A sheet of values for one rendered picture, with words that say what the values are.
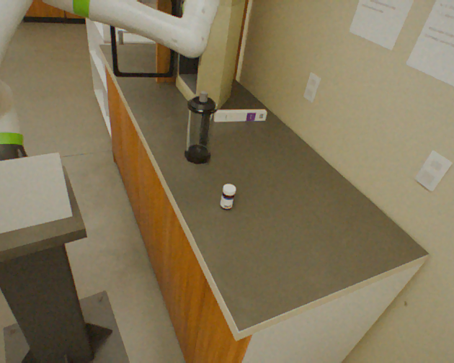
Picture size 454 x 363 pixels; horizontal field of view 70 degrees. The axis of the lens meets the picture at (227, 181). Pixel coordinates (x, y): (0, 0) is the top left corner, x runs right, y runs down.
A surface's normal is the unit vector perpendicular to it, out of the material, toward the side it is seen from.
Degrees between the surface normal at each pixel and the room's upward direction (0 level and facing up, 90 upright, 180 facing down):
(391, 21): 90
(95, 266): 0
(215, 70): 90
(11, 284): 90
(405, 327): 90
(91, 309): 0
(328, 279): 1
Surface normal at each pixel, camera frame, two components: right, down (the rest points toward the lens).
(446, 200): -0.90, 0.17
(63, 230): 0.14, -0.77
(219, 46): 0.43, 0.61
